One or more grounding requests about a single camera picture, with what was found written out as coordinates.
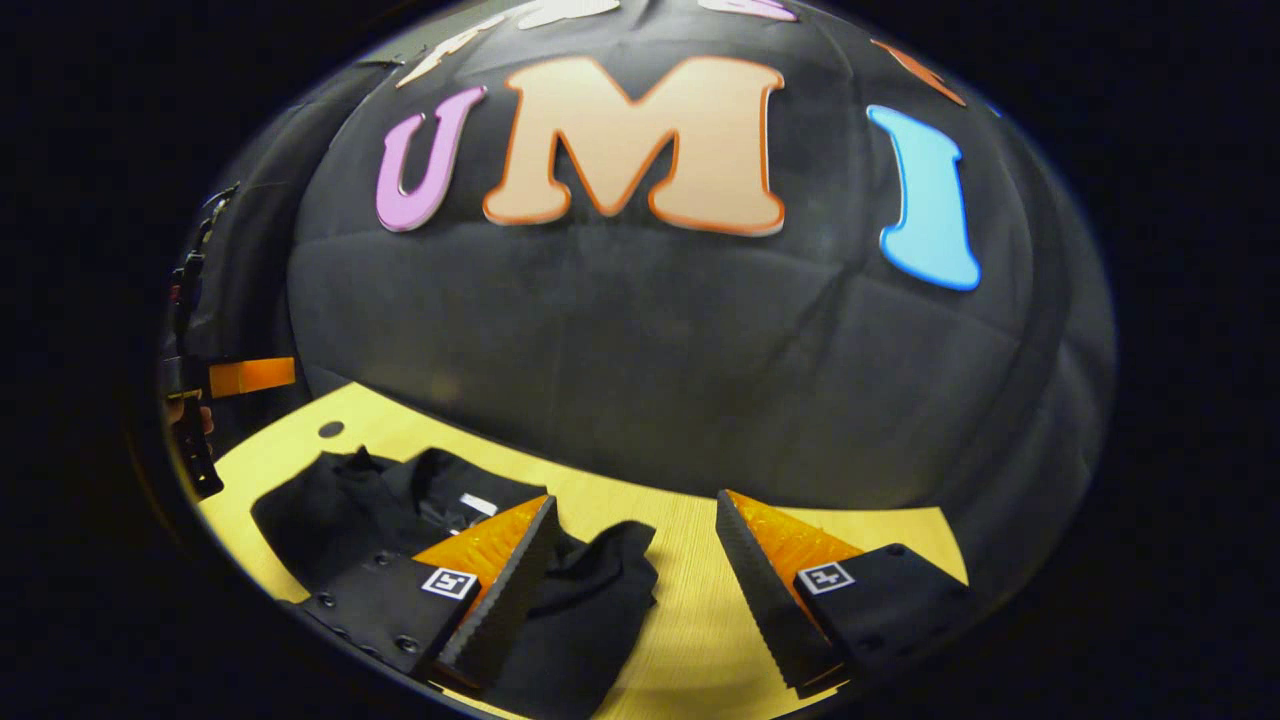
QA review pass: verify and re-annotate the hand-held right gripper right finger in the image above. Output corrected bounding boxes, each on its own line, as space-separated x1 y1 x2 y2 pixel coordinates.
714 489 988 699

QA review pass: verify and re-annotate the black backdrop cloth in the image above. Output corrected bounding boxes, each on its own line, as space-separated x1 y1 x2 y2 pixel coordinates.
160 0 1117 601

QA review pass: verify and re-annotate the black button shirt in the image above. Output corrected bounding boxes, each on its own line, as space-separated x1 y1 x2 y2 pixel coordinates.
250 447 661 720

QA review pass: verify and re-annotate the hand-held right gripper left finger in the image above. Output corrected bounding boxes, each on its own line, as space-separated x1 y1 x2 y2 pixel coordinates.
298 494 562 694

